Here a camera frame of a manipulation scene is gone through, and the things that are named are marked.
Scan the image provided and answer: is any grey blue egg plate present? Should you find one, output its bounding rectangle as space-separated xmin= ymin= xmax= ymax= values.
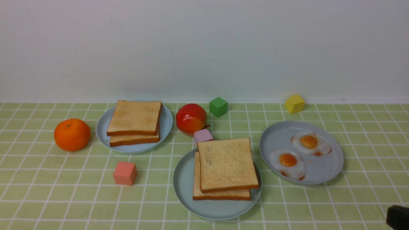
xmin=259 ymin=121 xmax=344 ymax=185

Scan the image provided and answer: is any yellow cube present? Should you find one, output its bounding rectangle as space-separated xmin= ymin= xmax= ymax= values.
xmin=284 ymin=94 xmax=305 ymax=114

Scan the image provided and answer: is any light blue centre plate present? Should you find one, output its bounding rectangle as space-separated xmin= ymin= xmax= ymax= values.
xmin=173 ymin=148 xmax=262 ymax=221

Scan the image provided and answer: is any green cube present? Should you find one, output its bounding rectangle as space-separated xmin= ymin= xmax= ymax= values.
xmin=209 ymin=97 xmax=228 ymax=118

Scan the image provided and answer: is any green checkered tablecloth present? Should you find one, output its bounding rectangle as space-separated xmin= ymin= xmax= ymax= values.
xmin=0 ymin=102 xmax=409 ymax=230

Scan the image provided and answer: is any light blue bread plate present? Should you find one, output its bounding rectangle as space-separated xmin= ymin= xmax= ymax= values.
xmin=96 ymin=106 xmax=173 ymax=155

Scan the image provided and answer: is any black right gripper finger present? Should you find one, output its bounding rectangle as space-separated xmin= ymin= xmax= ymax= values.
xmin=386 ymin=205 xmax=409 ymax=230

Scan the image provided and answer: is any red apple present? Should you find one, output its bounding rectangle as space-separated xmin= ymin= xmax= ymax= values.
xmin=175 ymin=103 xmax=210 ymax=136

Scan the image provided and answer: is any back fried egg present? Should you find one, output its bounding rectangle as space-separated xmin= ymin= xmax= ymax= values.
xmin=291 ymin=131 xmax=332 ymax=156

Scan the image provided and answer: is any orange mandarin fruit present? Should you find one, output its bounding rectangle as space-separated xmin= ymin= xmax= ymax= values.
xmin=54 ymin=118 xmax=91 ymax=152

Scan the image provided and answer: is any salmon pink cube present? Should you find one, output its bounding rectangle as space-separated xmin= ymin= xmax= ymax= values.
xmin=113 ymin=162 xmax=137 ymax=186

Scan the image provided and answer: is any lilac pink cube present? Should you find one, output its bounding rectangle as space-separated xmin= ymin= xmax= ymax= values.
xmin=193 ymin=129 xmax=213 ymax=144

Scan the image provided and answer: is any toast slice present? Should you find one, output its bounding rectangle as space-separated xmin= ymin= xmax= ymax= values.
xmin=193 ymin=151 xmax=251 ymax=201
xmin=109 ymin=132 xmax=161 ymax=147
xmin=106 ymin=100 xmax=163 ymax=136
xmin=197 ymin=137 xmax=260 ymax=193

